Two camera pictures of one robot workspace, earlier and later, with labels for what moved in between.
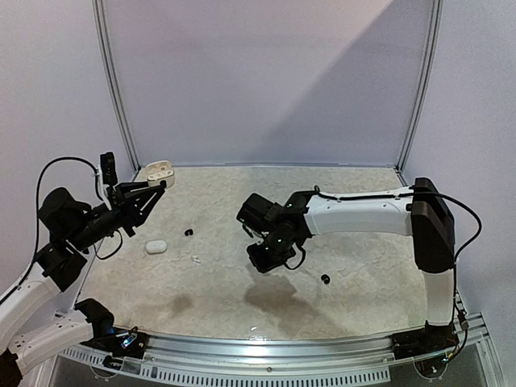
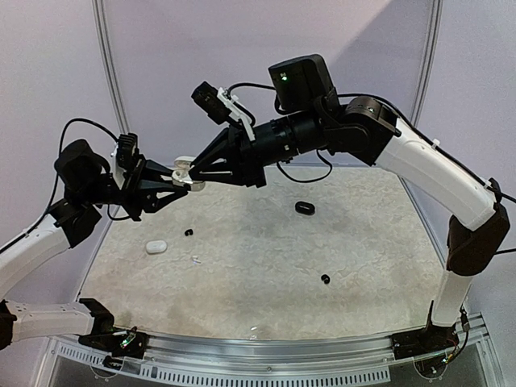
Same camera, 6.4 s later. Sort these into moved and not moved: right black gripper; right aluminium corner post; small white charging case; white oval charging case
Moved: right black gripper; small white charging case
Not moved: white oval charging case; right aluminium corner post
